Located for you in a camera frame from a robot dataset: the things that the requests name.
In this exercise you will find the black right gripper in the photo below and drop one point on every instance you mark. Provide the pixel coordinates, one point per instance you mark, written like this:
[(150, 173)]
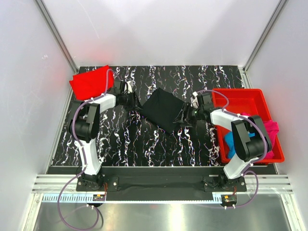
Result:
[(186, 108)]

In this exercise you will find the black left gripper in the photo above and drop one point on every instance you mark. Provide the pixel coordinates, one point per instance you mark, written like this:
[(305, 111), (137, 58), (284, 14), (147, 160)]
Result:
[(135, 104)]

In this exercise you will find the black t shirt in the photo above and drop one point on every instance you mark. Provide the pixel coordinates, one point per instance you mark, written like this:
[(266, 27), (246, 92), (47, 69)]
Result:
[(162, 108)]

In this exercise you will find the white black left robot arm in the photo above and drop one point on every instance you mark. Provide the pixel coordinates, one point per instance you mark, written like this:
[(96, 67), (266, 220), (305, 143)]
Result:
[(84, 122)]

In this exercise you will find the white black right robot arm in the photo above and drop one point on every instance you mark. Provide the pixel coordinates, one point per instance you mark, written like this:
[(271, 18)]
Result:
[(250, 138)]

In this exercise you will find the folded red t shirt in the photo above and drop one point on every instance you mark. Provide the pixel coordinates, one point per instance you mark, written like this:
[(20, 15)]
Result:
[(92, 84)]

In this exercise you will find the blue t shirt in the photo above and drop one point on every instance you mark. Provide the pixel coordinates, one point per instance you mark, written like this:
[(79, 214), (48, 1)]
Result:
[(228, 138)]

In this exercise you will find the pink t shirt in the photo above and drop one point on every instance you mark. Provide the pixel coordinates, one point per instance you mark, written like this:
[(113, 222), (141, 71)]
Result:
[(272, 129)]

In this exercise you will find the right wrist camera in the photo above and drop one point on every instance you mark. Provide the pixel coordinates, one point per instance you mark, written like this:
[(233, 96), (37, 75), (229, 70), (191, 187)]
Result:
[(195, 100)]

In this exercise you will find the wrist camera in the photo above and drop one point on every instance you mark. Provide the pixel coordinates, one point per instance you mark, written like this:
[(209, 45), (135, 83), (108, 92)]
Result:
[(128, 87), (195, 100)]

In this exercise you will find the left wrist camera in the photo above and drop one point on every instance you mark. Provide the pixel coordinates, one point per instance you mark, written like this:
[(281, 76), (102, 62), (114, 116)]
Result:
[(128, 87)]

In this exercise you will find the aluminium frame post left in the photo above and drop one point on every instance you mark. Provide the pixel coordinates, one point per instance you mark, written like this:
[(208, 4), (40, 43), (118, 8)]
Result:
[(56, 34)]

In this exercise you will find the aluminium frame post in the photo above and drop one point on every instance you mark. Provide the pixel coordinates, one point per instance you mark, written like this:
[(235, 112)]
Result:
[(56, 34), (265, 33)]

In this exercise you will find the aluminium front rail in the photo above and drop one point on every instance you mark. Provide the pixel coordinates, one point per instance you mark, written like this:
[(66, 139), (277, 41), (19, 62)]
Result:
[(266, 184)]

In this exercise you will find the white slotted cable duct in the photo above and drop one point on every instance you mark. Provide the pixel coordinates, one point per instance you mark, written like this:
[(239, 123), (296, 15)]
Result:
[(95, 198)]

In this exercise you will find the aluminium frame post right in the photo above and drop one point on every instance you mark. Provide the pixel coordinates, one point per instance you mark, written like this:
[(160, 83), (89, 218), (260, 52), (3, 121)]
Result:
[(265, 33)]

